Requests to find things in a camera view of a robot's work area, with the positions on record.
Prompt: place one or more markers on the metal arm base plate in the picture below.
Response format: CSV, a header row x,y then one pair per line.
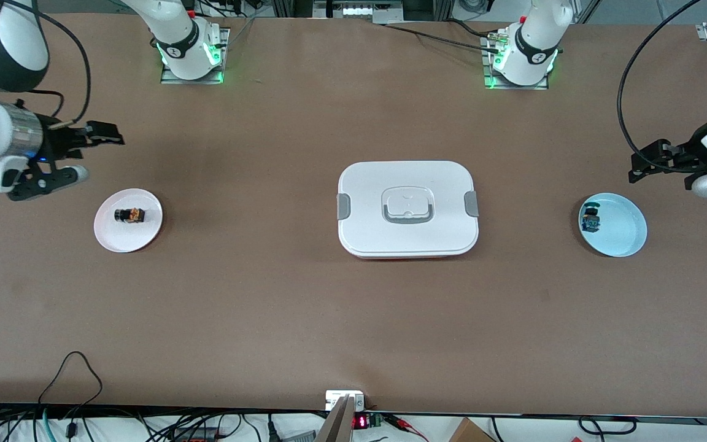
x,y
487,64
172,78

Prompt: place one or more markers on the brown cardboard box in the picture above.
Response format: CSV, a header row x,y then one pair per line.
x,y
470,433

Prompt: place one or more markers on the grey slanted bar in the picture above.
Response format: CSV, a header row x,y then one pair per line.
x,y
338,426

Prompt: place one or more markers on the red digit display module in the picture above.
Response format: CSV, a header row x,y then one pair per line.
x,y
361,422

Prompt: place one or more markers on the aluminium rack with label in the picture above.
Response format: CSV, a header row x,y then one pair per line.
x,y
359,11

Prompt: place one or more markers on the small white clamp block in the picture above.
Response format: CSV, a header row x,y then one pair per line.
x,y
336,399

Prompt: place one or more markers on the white lidded lunch box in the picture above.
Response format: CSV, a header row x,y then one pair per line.
x,y
409,239

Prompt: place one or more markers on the white round plate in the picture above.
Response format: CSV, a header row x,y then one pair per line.
x,y
127,239

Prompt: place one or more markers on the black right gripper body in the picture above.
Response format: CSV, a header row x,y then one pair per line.
x,y
57,142

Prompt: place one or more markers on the light blue round plate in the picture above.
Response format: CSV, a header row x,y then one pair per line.
x,y
620,236

